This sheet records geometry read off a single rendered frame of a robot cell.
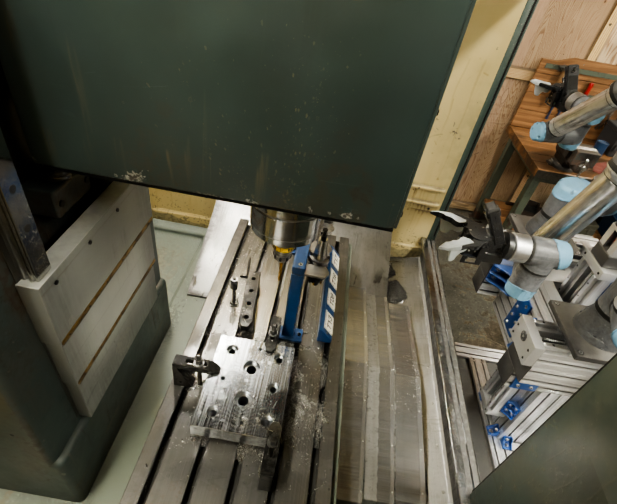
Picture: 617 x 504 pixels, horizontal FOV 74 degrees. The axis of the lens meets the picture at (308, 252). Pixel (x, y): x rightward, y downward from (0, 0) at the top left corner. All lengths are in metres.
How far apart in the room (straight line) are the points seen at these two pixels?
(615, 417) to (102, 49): 1.02
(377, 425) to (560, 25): 3.04
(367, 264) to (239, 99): 1.44
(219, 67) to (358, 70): 0.19
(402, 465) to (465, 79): 1.42
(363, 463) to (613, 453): 0.74
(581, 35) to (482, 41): 2.04
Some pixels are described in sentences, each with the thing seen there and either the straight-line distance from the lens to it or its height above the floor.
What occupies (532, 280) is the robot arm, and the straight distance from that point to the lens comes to 1.23.
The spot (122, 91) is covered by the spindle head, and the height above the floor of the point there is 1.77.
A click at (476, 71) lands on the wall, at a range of 1.84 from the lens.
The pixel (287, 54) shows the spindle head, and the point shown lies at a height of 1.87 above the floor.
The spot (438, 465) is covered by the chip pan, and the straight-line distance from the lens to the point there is 1.61.
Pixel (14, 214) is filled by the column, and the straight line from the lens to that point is 0.84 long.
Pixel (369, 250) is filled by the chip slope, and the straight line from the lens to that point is 2.02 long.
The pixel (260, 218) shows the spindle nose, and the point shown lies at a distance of 0.83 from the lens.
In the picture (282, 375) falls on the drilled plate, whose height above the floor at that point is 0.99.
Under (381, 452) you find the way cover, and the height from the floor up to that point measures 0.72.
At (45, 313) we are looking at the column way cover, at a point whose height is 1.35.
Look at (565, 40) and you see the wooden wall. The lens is 3.77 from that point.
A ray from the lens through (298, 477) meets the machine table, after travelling 1.22.
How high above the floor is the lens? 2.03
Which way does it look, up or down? 40 degrees down
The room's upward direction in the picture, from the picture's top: 10 degrees clockwise
